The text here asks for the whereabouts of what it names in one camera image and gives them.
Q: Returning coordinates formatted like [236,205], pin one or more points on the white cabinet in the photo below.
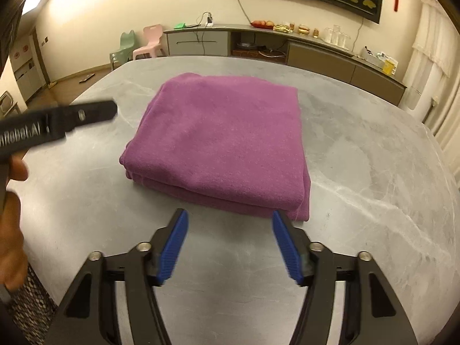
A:
[30,75]

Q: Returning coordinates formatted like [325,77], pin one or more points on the dark flat floor item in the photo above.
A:
[87,77]

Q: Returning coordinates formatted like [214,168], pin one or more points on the metal frame rack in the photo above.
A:
[9,106]

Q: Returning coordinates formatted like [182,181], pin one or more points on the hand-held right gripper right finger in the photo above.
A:
[287,248]

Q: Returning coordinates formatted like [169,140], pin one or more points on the person's left hand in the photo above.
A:
[12,244]

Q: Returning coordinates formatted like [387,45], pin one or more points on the set of clear glasses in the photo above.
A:
[336,37]

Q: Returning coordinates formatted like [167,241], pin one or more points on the white lace curtain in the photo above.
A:
[431,36]

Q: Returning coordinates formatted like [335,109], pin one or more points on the cream drape curtain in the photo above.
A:
[424,90]

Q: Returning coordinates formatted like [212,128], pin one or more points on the pink plastic child chair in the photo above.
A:
[149,45]

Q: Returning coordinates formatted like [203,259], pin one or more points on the white storage box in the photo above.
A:
[371,57]

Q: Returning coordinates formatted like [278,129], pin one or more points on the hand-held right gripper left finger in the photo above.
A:
[172,248]

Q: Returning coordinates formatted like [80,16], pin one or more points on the gold ingot ornament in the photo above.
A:
[281,28]

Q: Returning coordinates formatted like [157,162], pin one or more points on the green plastic child chair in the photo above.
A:
[124,48]

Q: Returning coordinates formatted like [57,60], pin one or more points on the grey TV cabinet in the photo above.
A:
[316,61]

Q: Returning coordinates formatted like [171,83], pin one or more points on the green flat item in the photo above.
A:
[179,26]

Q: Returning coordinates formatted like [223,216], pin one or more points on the wall switch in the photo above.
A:
[44,41]

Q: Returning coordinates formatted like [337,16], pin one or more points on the purple sweater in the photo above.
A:
[222,133]

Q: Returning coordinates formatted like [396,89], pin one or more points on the round gold ornament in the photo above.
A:
[304,30]

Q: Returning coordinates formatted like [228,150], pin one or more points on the red fruit plate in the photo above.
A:
[262,24]

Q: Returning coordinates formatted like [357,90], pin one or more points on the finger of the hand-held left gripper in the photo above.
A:
[90,113]

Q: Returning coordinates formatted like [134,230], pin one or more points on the yellow container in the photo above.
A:
[389,67]

